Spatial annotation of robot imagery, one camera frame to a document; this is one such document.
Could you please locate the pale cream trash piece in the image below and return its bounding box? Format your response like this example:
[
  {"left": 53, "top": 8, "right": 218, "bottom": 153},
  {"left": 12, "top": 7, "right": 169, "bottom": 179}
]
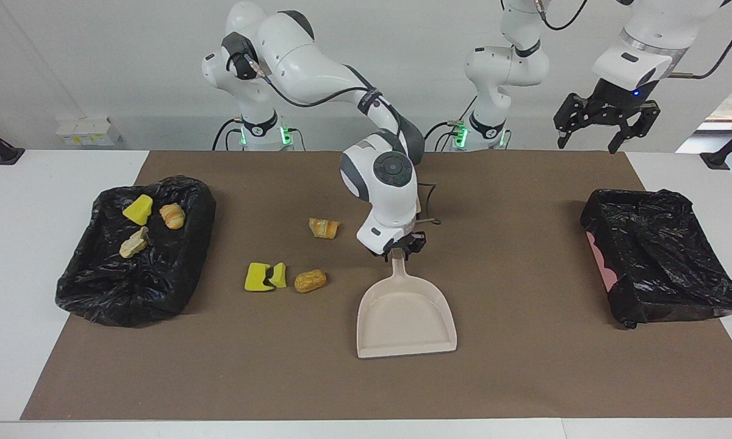
[{"left": 119, "top": 226, "right": 150, "bottom": 259}]

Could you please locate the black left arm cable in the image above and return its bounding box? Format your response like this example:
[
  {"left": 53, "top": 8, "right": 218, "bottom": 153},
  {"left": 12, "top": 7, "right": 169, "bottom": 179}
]
[{"left": 537, "top": 0, "right": 732, "bottom": 80}]

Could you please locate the white wall power box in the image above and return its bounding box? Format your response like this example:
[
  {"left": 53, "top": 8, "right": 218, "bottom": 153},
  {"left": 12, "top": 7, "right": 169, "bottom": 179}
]
[{"left": 56, "top": 117, "right": 121, "bottom": 147}]

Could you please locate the yellow sponge chunk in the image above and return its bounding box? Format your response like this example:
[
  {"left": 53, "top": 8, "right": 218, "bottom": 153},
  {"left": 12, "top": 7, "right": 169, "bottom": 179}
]
[{"left": 122, "top": 194, "right": 154, "bottom": 226}]

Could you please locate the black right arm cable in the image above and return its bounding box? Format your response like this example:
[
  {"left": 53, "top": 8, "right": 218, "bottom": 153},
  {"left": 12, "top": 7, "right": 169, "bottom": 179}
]
[{"left": 235, "top": 46, "right": 441, "bottom": 227}]

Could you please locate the pink bin with black bag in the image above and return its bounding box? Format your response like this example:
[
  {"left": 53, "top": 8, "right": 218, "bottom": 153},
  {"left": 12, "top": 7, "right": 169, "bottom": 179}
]
[{"left": 579, "top": 188, "right": 732, "bottom": 330}]

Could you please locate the beige plastic dustpan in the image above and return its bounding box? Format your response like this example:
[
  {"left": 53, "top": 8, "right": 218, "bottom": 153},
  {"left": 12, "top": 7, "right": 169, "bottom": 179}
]
[{"left": 356, "top": 255, "right": 458, "bottom": 359}]

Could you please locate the black camera stand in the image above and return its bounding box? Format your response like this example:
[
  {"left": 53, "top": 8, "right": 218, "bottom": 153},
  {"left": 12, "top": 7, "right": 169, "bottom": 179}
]
[
  {"left": 700, "top": 118, "right": 732, "bottom": 170},
  {"left": 0, "top": 116, "right": 25, "bottom": 166}
]

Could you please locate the tan striped trash piece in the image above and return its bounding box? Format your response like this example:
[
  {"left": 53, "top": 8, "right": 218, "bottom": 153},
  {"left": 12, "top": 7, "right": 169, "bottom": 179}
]
[{"left": 159, "top": 203, "right": 187, "bottom": 230}]

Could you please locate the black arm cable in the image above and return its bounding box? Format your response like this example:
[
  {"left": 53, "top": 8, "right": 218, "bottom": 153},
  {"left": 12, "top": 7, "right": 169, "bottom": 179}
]
[
  {"left": 235, "top": 46, "right": 441, "bottom": 227},
  {"left": 537, "top": 0, "right": 732, "bottom": 80}
]

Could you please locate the yellow sponge with green layer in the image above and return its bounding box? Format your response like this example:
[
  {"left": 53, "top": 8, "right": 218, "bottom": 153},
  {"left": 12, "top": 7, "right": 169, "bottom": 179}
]
[{"left": 244, "top": 262, "right": 287, "bottom": 292}]

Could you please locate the black base cable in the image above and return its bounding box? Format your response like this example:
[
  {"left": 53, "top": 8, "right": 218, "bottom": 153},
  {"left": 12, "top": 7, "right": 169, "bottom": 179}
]
[
  {"left": 212, "top": 118, "right": 245, "bottom": 151},
  {"left": 423, "top": 121, "right": 464, "bottom": 152}
]

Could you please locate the orange striped croissant piece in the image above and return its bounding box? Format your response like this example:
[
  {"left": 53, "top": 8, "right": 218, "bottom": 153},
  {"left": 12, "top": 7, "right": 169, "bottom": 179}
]
[{"left": 308, "top": 218, "right": 342, "bottom": 240}]

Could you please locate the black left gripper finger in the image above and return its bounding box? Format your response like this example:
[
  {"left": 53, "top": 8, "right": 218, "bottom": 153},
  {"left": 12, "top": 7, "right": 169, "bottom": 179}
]
[
  {"left": 553, "top": 93, "right": 592, "bottom": 149},
  {"left": 608, "top": 104, "right": 661, "bottom": 154}
]

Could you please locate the brown cracked bread roll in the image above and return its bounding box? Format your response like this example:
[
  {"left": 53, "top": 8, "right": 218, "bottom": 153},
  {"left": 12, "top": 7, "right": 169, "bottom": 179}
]
[{"left": 294, "top": 269, "right": 328, "bottom": 294}]

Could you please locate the bin lined with black bag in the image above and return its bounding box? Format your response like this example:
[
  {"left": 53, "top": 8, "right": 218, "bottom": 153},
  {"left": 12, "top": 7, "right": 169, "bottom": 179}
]
[{"left": 55, "top": 175, "right": 217, "bottom": 328}]

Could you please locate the brown table mat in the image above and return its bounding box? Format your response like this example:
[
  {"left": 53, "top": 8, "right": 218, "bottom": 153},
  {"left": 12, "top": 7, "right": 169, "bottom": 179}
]
[{"left": 20, "top": 150, "right": 732, "bottom": 421}]

